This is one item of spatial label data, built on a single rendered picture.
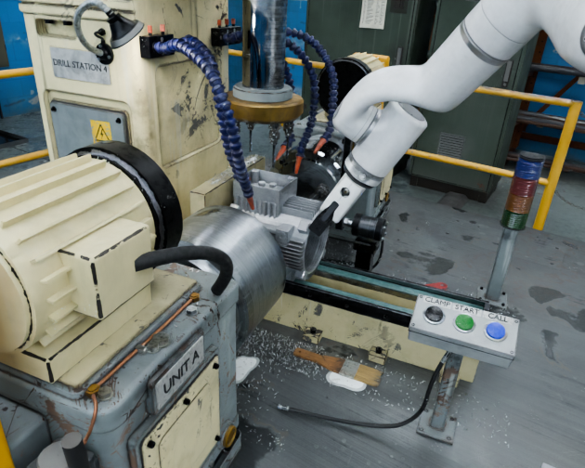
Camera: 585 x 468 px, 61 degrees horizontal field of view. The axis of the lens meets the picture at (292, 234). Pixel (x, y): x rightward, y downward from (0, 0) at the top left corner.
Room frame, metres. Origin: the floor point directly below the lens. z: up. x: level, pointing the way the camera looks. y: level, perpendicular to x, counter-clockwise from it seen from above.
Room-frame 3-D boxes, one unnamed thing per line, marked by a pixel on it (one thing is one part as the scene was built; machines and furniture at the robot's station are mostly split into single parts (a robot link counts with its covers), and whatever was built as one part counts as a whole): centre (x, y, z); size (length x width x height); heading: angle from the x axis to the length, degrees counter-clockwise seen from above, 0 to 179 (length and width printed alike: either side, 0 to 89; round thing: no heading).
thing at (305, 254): (1.07, 0.03, 1.01); 0.20 x 0.19 x 0.19; 67
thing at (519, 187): (1.16, -0.57, 1.14); 0.06 x 0.06 x 0.04
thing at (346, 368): (0.85, -0.12, 0.80); 0.21 x 0.05 x 0.01; 68
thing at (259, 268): (0.75, 0.17, 1.04); 0.37 x 0.25 x 0.25; 159
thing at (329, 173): (1.38, -0.08, 1.04); 0.41 x 0.25 x 0.25; 159
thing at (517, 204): (1.16, -0.57, 1.10); 0.06 x 0.06 x 0.04
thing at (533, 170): (1.16, -0.57, 1.19); 0.06 x 0.06 x 0.04
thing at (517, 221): (1.16, -0.57, 1.05); 0.06 x 0.06 x 0.04
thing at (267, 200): (1.09, 0.07, 1.11); 0.12 x 0.11 x 0.07; 67
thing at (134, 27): (0.94, 0.35, 1.46); 0.18 x 0.11 x 0.13; 69
